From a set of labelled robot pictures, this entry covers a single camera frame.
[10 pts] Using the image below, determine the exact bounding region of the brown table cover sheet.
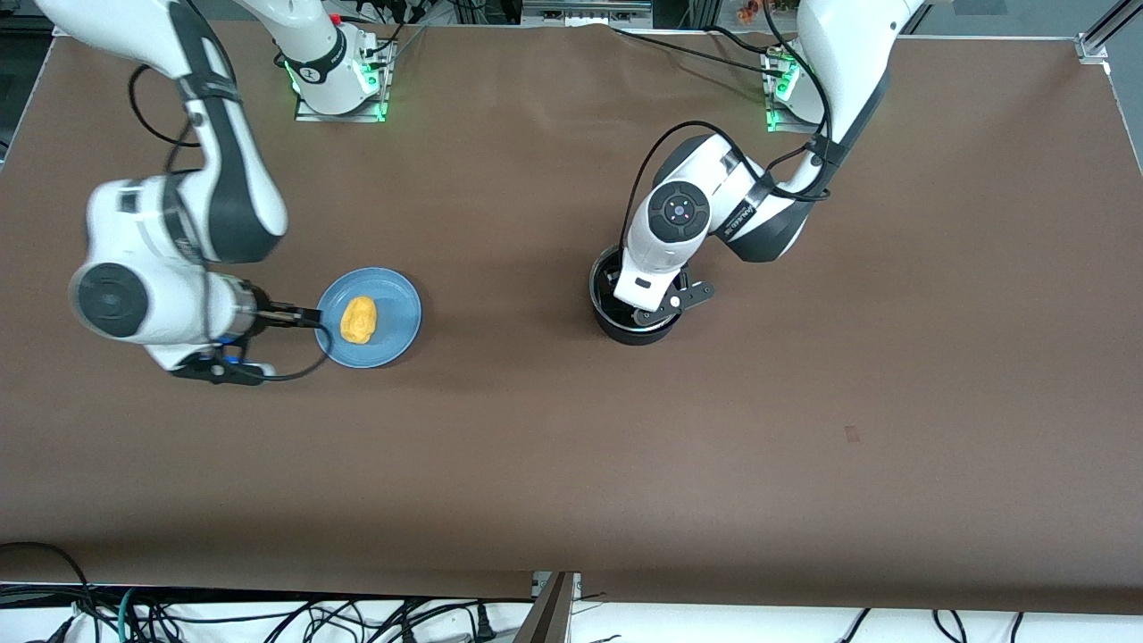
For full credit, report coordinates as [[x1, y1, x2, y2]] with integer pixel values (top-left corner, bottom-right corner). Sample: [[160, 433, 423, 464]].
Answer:
[[0, 16, 1143, 615]]

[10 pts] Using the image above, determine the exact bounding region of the grey metal rail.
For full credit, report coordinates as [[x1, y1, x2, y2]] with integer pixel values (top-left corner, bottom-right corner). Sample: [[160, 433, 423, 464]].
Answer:
[[522, 0, 654, 27]]

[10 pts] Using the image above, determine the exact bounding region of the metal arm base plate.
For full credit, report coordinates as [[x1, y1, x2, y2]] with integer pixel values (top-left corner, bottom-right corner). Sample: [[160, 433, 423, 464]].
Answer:
[[762, 46, 824, 135], [293, 34, 390, 122]]

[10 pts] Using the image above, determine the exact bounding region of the dark pot with blue handle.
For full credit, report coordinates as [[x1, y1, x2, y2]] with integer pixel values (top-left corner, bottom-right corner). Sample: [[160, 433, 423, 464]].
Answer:
[[589, 246, 689, 347]]

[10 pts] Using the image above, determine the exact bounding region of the yellow potato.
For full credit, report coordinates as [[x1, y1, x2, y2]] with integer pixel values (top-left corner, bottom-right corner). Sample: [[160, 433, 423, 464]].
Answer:
[[339, 297, 380, 346]]

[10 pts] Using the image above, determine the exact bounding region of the aluminium frame corner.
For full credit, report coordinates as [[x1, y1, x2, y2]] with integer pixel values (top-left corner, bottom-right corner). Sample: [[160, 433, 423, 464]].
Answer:
[[1075, 0, 1143, 64]]

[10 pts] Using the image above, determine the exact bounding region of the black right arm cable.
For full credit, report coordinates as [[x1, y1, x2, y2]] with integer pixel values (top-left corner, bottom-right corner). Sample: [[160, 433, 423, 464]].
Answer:
[[129, 63, 334, 384]]

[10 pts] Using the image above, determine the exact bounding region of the aluminium profile bar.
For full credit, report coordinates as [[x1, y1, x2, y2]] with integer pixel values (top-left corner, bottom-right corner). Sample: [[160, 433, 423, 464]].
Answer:
[[513, 572, 582, 643]]

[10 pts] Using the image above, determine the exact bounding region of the thick black cable loop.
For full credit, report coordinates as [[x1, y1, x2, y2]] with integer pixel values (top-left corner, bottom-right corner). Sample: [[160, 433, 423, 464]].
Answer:
[[0, 540, 95, 643]]

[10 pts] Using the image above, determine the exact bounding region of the round blue plate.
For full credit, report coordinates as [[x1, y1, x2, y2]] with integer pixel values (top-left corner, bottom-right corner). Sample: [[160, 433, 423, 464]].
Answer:
[[314, 267, 422, 369]]

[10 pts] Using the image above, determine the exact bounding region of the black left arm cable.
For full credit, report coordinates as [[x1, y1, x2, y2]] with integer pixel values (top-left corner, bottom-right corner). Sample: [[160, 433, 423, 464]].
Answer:
[[621, 0, 837, 260]]

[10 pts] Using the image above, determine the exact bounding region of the tangled black cable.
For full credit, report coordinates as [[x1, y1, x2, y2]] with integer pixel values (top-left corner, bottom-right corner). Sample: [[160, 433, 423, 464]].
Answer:
[[134, 597, 474, 643]]

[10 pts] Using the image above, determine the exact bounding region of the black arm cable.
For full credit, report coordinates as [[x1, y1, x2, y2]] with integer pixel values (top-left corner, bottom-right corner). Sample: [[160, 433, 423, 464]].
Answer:
[[129, 63, 334, 384], [621, 0, 837, 260]]

